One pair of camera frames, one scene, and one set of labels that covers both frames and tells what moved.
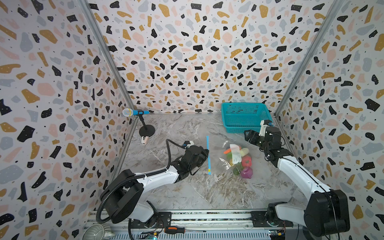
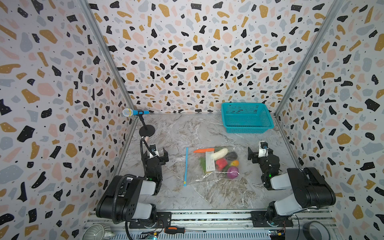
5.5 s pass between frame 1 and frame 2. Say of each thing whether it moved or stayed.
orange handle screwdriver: stayed
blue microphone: stayed
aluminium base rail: stayed
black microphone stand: stayed
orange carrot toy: moved
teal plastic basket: stayed
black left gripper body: moved
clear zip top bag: moved
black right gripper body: moved
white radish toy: moved
